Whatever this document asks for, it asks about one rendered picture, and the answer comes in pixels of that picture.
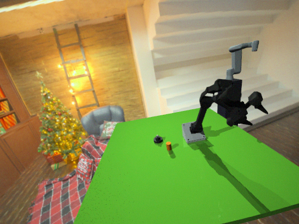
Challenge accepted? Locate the orange knob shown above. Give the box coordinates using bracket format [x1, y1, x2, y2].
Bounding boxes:
[166, 142, 172, 150]

